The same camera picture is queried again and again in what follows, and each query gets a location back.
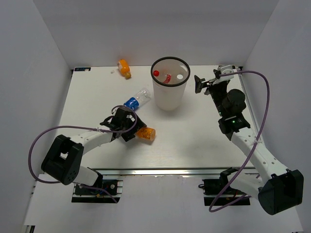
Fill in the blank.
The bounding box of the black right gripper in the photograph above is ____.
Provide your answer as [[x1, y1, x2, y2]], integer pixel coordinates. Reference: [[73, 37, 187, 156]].
[[194, 75, 227, 117]]

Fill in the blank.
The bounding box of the orange pill bottle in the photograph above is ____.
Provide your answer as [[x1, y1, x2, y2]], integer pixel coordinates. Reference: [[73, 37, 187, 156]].
[[136, 127, 156, 141]]

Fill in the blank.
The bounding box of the clear bottle with red label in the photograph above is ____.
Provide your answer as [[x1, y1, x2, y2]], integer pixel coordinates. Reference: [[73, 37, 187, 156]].
[[153, 70, 172, 84]]

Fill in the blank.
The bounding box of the clear bottle with blue label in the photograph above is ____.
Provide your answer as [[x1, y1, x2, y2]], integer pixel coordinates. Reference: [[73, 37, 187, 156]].
[[123, 88, 151, 111]]

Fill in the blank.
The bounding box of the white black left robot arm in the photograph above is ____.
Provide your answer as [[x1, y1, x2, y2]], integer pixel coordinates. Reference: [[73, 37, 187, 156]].
[[41, 88, 156, 194]]

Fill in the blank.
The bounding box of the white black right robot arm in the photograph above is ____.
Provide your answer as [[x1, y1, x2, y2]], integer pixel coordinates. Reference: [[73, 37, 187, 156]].
[[194, 76, 304, 215]]

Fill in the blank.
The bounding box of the white bin with black rim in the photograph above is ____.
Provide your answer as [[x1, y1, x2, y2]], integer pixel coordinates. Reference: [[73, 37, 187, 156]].
[[151, 56, 190, 111]]

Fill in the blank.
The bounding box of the orange juice bottle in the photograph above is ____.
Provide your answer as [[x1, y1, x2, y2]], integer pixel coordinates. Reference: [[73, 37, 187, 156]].
[[117, 59, 131, 79]]

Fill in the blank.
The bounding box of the blue label sticker left corner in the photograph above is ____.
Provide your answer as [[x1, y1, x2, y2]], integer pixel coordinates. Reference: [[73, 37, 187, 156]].
[[74, 67, 91, 72]]

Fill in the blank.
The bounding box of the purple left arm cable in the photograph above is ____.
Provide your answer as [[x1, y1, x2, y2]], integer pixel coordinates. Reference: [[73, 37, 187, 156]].
[[28, 104, 138, 204]]

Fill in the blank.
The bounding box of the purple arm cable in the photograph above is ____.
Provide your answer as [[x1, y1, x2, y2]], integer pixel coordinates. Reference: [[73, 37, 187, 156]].
[[28, 104, 138, 204], [208, 70, 270, 213]]

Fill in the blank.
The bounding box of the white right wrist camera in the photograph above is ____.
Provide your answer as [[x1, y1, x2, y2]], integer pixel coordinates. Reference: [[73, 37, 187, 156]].
[[212, 65, 234, 85]]

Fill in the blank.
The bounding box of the aluminium rail at table side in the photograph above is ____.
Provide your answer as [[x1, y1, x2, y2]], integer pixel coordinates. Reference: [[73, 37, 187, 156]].
[[238, 74, 259, 134]]

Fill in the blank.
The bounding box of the aluminium front table rail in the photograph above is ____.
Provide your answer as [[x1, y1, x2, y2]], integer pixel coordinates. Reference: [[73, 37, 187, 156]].
[[92, 167, 258, 176]]

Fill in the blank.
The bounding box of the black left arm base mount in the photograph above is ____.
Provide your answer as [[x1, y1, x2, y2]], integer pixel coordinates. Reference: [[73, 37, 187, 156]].
[[71, 180, 123, 203]]

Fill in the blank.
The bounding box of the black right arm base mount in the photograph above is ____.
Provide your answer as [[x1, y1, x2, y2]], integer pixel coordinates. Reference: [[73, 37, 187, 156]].
[[198, 168, 250, 206]]

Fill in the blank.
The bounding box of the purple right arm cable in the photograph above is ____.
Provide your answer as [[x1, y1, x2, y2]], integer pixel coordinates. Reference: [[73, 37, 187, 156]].
[[208, 70, 270, 213]]

